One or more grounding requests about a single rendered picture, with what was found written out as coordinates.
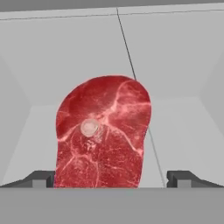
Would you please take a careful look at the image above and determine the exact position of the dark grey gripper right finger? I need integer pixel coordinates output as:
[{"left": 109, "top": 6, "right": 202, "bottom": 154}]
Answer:
[{"left": 165, "top": 170, "right": 224, "bottom": 189}]

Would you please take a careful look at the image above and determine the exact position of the red raw steak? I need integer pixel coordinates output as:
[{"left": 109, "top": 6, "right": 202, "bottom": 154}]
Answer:
[{"left": 53, "top": 74, "right": 152, "bottom": 189}]

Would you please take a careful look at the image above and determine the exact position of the pale grey open container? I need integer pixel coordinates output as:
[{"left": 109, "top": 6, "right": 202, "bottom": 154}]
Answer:
[{"left": 0, "top": 11, "right": 224, "bottom": 189}]

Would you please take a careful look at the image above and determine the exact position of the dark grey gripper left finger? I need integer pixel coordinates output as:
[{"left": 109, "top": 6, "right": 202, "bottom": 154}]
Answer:
[{"left": 0, "top": 170, "right": 56, "bottom": 189}]

